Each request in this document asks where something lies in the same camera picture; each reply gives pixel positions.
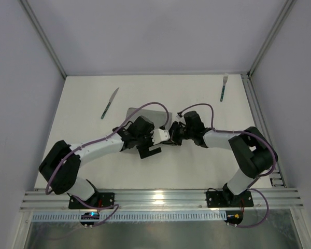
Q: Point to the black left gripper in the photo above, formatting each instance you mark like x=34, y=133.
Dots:
x=147, y=149

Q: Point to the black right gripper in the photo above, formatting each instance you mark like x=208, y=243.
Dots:
x=175, y=133

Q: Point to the grey cloth napkin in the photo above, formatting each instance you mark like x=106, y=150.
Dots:
x=157, y=117

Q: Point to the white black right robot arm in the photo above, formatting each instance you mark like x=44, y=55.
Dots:
x=252, y=151

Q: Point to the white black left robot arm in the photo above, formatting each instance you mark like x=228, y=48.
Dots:
x=61, y=165

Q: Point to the left controller board with led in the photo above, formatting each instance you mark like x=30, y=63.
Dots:
x=89, y=219

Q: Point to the right black connector board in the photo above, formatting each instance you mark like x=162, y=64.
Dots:
x=234, y=217

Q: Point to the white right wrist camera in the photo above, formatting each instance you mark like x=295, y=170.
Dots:
x=179, y=116

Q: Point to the green handled knife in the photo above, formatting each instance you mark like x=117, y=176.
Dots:
x=109, y=103

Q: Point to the green handled fork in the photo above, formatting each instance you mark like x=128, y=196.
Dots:
x=224, y=82

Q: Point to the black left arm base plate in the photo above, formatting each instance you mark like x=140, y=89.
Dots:
x=99, y=200

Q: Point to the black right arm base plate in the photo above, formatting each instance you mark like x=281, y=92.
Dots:
x=224, y=199

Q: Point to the slotted grey cable duct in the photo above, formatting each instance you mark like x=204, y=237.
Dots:
x=130, y=216

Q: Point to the aluminium right side rail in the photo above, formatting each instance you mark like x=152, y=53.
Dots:
x=276, y=177

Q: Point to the aluminium rail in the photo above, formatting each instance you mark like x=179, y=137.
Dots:
x=158, y=200
x=276, y=177

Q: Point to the aluminium front rail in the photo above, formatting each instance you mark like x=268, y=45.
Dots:
x=158, y=200

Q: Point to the aluminium right corner post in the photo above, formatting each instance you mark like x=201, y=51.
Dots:
x=276, y=27

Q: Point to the aluminium corner post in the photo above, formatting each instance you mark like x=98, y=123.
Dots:
x=27, y=8
x=276, y=27

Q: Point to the aluminium left corner post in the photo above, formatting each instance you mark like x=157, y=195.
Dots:
x=27, y=8

